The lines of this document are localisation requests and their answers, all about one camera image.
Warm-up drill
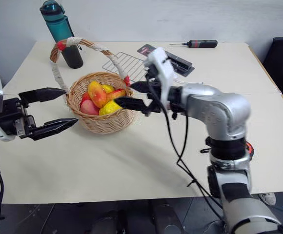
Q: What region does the teal water bottle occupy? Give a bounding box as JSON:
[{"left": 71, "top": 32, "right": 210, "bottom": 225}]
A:
[{"left": 39, "top": 0, "right": 84, "bottom": 70}]

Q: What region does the orange black round object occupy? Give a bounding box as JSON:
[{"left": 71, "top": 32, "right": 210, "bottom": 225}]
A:
[{"left": 245, "top": 141, "right": 255, "bottom": 159}]

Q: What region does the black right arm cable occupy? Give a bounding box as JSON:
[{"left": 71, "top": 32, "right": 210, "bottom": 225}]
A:
[{"left": 145, "top": 73, "right": 225, "bottom": 220}]

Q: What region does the black packaged tool card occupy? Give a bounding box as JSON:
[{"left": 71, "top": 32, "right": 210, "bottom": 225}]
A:
[{"left": 137, "top": 43, "right": 196, "bottom": 78}]

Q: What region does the metal wire rack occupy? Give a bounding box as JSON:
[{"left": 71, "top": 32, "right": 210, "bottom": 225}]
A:
[{"left": 102, "top": 51, "right": 150, "bottom": 82}]

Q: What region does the orange red elongated fruit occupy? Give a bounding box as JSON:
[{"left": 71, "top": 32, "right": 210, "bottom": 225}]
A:
[{"left": 106, "top": 89, "right": 127, "bottom": 101}]

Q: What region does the black red screwdriver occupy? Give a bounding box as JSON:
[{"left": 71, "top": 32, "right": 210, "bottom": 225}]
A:
[{"left": 169, "top": 39, "right": 218, "bottom": 49}]

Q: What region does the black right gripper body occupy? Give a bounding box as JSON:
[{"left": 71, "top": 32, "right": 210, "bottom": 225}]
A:
[{"left": 145, "top": 79, "right": 169, "bottom": 114}]

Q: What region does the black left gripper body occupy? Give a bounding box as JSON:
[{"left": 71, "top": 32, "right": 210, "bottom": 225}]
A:
[{"left": 0, "top": 97, "right": 38, "bottom": 140}]

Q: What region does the pink red peach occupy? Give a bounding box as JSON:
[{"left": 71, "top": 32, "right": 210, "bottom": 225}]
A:
[{"left": 80, "top": 99, "right": 101, "bottom": 116}]

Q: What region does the white shoe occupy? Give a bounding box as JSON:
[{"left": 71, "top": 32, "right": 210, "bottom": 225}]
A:
[{"left": 258, "top": 192, "right": 277, "bottom": 207}]

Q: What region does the small yellow lemon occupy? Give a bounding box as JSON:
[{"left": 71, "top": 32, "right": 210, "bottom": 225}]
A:
[{"left": 102, "top": 84, "right": 115, "bottom": 95}]

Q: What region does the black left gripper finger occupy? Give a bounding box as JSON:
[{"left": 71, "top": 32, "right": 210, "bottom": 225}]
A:
[
  {"left": 18, "top": 87, "right": 67, "bottom": 104},
  {"left": 31, "top": 117, "right": 80, "bottom": 141}
]

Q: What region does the wicker basket with handle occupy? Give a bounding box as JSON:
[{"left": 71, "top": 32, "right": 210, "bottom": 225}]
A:
[{"left": 49, "top": 36, "right": 136, "bottom": 135}]

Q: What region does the large orange yellow mango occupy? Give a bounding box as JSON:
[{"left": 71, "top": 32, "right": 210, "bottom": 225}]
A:
[{"left": 87, "top": 81, "right": 108, "bottom": 108}]

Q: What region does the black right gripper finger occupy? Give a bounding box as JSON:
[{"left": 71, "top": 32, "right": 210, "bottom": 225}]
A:
[
  {"left": 129, "top": 81, "right": 150, "bottom": 94},
  {"left": 114, "top": 97, "right": 161, "bottom": 116}
]

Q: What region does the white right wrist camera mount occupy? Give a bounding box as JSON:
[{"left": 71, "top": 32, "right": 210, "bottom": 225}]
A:
[{"left": 143, "top": 47, "right": 176, "bottom": 103}]

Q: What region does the large yellow fruit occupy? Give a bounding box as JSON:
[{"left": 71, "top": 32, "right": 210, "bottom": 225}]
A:
[{"left": 99, "top": 99, "right": 123, "bottom": 117}]

